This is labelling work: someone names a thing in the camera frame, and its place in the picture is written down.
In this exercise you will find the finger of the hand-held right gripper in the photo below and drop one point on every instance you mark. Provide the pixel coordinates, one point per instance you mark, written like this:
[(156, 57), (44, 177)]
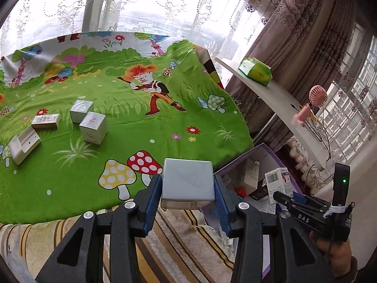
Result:
[(299, 198), (281, 198)]

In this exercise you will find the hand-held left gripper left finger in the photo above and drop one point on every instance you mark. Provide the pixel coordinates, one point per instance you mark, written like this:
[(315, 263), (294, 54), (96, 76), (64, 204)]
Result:
[(151, 203)]

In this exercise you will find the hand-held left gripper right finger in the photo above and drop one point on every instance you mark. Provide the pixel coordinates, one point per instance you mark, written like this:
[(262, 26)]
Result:
[(222, 209)]

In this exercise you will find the white box red blue print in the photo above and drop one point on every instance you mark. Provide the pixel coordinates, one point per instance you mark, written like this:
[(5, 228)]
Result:
[(278, 182)]

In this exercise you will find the purple cardboard box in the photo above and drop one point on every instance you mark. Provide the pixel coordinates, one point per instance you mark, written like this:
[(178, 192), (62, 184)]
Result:
[(266, 159)]

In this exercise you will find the grey white cube box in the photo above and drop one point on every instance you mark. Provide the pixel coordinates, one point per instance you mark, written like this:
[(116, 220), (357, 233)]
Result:
[(188, 182)]

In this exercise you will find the person's right hand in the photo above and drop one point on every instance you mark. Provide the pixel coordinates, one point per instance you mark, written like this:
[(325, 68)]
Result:
[(335, 256)]

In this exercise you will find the small red blue item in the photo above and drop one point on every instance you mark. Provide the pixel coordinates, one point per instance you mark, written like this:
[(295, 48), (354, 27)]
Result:
[(241, 191)]

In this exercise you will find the beige carton with barcode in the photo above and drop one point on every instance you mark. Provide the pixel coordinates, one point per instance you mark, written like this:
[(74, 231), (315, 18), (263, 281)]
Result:
[(251, 177)]

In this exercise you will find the floral sheer curtain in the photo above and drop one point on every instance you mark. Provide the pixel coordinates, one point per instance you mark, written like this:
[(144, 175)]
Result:
[(297, 150)]

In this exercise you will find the brown striped towel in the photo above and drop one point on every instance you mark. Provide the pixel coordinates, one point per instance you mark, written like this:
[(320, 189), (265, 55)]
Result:
[(182, 241)]

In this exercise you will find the white curved shelf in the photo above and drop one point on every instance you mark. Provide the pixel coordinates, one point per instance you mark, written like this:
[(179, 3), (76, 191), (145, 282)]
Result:
[(279, 100)]

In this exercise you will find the pink handheld fan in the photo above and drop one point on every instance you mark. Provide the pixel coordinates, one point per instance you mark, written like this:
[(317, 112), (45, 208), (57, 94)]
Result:
[(318, 94)]

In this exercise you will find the green cartoon printed cloth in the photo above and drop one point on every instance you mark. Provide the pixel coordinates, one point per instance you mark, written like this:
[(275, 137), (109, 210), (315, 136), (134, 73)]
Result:
[(117, 100)]

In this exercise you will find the green tissue pack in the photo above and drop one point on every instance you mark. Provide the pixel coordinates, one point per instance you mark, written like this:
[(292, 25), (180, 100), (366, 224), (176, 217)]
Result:
[(256, 72)]

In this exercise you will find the beige flat box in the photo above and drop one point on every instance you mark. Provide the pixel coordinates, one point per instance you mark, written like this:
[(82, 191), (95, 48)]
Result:
[(45, 121)]

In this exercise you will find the window with white grille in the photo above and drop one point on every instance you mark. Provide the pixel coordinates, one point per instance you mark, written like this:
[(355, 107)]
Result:
[(362, 73)]

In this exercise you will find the white long box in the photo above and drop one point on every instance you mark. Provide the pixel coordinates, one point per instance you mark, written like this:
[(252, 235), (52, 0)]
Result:
[(23, 147)]

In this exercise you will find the red yellow striped cloth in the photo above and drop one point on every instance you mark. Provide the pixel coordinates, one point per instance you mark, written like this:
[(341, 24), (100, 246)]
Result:
[(212, 67)]

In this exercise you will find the brown patterned curtain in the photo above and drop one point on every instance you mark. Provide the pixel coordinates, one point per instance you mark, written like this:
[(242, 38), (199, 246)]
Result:
[(309, 35)]

